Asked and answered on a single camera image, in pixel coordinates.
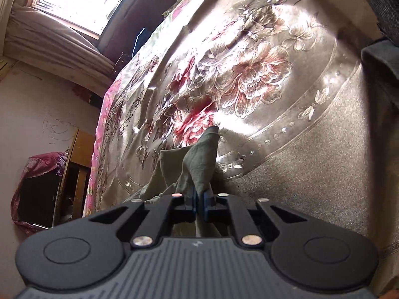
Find pink plastic bag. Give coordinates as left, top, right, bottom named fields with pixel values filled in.
left=11, top=151, right=68, bottom=236

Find grey-green pants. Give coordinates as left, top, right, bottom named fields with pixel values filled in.
left=123, top=126, right=229, bottom=239

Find window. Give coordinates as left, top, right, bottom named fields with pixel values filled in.
left=33, top=0, right=143, bottom=40

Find floral satin bedspread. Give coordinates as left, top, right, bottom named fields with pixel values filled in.
left=83, top=0, right=399, bottom=296

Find dark grey cloth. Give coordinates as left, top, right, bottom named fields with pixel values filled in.
left=361, top=39, right=399, bottom=102

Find wooden desk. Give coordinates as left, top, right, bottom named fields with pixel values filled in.
left=51, top=129, right=96, bottom=228

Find black knit cloth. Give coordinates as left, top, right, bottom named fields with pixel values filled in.
left=362, top=0, right=399, bottom=48

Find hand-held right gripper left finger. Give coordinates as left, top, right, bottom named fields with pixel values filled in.
left=89, top=188, right=198, bottom=250

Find beige curtain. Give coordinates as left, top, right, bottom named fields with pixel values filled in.
left=6, top=4, right=118, bottom=83

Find maroon padded window bench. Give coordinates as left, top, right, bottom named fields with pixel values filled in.
left=97, top=0, right=213, bottom=67

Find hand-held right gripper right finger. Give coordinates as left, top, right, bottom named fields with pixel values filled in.
left=202, top=192, right=313, bottom=250

